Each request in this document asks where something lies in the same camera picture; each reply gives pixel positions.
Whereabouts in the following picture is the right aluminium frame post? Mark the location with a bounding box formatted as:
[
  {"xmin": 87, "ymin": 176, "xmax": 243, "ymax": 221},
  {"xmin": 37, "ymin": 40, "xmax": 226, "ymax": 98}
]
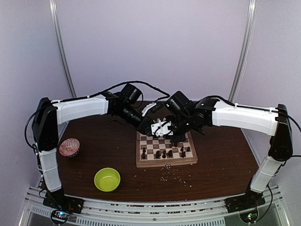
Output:
[{"xmin": 228, "ymin": 0, "xmax": 257, "ymax": 102}]

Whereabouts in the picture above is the dark knight piece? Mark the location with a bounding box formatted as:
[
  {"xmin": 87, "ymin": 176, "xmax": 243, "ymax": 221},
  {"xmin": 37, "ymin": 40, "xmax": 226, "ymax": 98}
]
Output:
[{"xmin": 181, "ymin": 151, "xmax": 186, "ymax": 158}]

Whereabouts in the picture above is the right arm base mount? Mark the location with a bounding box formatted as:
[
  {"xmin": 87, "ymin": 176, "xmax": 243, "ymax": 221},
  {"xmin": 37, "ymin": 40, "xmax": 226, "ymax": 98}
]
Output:
[{"xmin": 224, "ymin": 194, "xmax": 266, "ymax": 224}]

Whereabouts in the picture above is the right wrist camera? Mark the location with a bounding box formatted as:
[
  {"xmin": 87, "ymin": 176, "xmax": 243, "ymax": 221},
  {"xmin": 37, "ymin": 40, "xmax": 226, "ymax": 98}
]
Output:
[{"xmin": 150, "ymin": 120, "xmax": 174, "ymax": 137}]

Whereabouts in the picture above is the green plastic bowl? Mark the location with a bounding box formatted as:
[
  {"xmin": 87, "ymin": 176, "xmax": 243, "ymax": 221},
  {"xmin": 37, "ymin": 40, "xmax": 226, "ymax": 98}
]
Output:
[{"xmin": 94, "ymin": 168, "xmax": 121, "ymax": 193}]

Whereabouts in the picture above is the aluminium frame post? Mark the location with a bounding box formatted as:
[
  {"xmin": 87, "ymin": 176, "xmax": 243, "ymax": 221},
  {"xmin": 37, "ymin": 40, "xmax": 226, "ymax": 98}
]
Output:
[
  {"xmin": 49, "ymin": 0, "xmax": 77, "ymax": 98},
  {"xmin": 228, "ymin": 0, "xmax": 257, "ymax": 102}
]

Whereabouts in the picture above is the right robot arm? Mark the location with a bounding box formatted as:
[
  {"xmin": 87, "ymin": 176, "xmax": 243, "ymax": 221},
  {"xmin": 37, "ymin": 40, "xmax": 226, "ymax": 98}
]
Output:
[{"xmin": 164, "ymin": 91, "xmax": 293, "ymax": 208}]

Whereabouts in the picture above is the wooden chess board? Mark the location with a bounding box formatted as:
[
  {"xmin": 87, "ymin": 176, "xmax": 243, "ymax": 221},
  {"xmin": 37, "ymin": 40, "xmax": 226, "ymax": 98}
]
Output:
[{"xmin": 136, "ymin": 132, "xmax": 198, "ymax": 168}]

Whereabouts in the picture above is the left aluminium frame post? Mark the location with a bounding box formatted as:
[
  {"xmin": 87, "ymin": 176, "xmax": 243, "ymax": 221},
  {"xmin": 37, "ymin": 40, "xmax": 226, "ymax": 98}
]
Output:
[{"xmin": 49, "ymin": 0, "xmax": 77, "ymax": 98}]

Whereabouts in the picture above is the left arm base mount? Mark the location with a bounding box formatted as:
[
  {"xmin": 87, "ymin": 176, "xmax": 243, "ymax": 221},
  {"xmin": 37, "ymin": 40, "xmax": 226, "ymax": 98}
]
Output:
[{"xmin": 43, "ymin": 196, "xmax": 84, "ymax": 225}]

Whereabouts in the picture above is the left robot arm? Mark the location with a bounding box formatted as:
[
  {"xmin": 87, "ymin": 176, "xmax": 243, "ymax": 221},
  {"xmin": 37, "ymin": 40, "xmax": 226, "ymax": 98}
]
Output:
[{"xmin": 27, "ymin": 81, "xmax": 174, "ymax": 209}]

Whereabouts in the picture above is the dark queen piece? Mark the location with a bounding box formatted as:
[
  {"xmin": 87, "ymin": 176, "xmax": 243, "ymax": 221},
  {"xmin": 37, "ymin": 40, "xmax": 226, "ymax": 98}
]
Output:
[{"xmin": 155, "ymin": 151, "xmax": 161, "ymax": 159}]

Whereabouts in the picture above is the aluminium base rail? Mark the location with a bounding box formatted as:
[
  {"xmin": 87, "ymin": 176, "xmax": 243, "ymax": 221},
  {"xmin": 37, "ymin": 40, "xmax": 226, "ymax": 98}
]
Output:
[{"xmin": 18, "ymin": 185, "xmax": 286, "ymax": 226}]

